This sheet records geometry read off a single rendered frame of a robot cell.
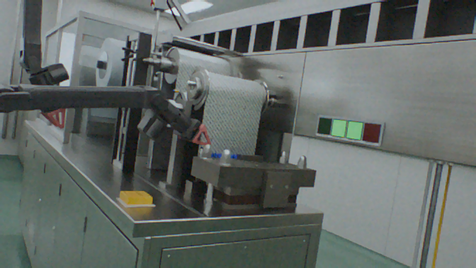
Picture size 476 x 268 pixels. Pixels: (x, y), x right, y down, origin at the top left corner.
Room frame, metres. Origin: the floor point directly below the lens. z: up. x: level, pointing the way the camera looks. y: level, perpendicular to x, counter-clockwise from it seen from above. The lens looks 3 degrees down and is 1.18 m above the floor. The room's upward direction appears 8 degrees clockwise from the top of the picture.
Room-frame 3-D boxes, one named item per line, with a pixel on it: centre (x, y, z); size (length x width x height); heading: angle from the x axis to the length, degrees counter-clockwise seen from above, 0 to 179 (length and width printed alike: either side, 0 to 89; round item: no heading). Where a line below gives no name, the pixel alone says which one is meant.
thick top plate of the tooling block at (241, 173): (1.23, -0.08, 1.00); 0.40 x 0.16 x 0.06; 126
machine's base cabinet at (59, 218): (2.07, 0.66, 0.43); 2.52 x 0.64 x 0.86; 36
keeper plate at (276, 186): (1.16, -0.14, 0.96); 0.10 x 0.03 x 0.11; 126
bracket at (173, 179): (1.28, 0.21, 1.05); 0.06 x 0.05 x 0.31; 126
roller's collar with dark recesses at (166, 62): (1.47, 0.32, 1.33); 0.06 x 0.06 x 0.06; 36
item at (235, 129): (1.30, 0.03, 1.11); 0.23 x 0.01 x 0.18; 126
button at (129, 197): (1.01, 0.25, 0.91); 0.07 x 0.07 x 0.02; 36
